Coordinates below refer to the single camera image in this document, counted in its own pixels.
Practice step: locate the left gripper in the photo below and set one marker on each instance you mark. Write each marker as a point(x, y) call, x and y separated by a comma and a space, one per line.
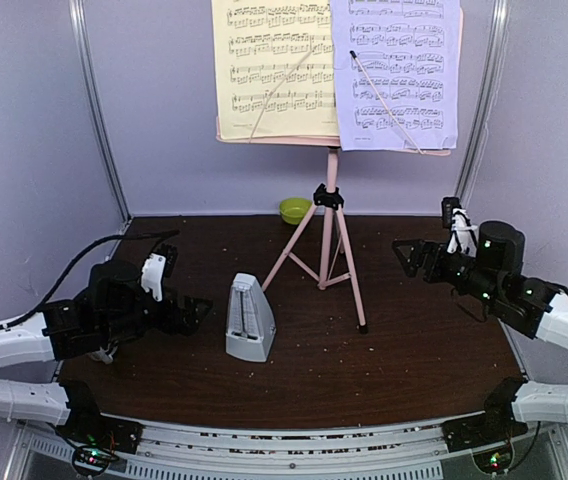
point(188, 324)

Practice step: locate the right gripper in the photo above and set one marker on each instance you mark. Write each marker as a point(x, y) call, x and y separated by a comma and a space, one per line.
point(422, 247)

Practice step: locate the white metronome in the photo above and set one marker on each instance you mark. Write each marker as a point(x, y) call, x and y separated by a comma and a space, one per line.
point(250, 325)

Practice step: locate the pink music stand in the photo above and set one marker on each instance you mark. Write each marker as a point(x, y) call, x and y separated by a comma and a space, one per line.
point(326, 198)

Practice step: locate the purple sheet music page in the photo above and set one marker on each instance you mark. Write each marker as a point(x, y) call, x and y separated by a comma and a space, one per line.
point(396, 72)

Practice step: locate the yellow sheet music page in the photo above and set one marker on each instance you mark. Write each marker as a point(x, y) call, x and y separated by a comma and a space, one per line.
point(274, 69)

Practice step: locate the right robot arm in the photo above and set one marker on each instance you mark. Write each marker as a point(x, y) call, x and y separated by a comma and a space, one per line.
point(485, 262)

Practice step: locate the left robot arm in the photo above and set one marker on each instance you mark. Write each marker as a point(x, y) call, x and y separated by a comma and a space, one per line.
point(120, 304)

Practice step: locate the white orange-lined mug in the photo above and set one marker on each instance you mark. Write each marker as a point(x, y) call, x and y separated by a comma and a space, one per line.
point(103, 356)

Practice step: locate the green plastic bowl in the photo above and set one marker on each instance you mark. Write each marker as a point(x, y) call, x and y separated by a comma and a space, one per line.
point(293, 210)

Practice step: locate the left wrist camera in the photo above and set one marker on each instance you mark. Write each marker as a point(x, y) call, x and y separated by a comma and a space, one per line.
point(158, 266)

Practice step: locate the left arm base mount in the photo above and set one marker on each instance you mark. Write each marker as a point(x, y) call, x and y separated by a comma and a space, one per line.
point(95, 439)

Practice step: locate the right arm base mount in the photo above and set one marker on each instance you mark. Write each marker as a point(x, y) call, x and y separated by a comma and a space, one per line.
point(495, 424)

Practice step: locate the front aluminium rail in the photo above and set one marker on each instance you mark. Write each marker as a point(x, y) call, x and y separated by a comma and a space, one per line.
point(416, 450)

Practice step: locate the right aluminium frame post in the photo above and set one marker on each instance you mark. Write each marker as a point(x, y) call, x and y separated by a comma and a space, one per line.
point(487, 97)

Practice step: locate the aluminium frame post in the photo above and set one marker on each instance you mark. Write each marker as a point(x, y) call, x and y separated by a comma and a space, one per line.
point(487, 97)
point(81, 35)

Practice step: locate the left aluminium frame post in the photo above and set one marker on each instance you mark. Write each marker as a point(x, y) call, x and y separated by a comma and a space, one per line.
point(81, 35)

